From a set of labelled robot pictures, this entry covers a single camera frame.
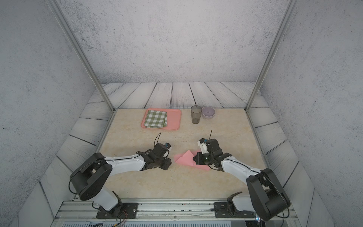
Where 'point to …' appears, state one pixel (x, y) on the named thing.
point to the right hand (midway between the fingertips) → (194, 158)
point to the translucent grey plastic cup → (196, 110)
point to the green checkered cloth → (156, 119)
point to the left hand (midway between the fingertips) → (171, 163)
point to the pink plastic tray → (174, 118)
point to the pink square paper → (186, 158)
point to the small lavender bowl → (208, 112)
